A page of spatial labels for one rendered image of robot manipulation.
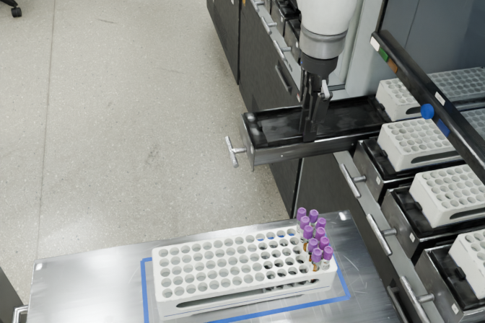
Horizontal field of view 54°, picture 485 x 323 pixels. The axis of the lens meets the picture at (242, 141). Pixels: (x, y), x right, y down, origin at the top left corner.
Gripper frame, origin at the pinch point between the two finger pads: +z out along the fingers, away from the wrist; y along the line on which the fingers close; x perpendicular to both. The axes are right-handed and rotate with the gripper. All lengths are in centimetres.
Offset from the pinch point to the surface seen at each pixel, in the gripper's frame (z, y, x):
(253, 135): 2.5, 2.0, 12.5
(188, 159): 84, 76, 20
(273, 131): 3.9, 3.6, 7.0
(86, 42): 84, 186, 64
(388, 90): -2.3, 5.2, -22.2
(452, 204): -1.0, -29.1, -19.0
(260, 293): 1.9, -37.0, 21.7
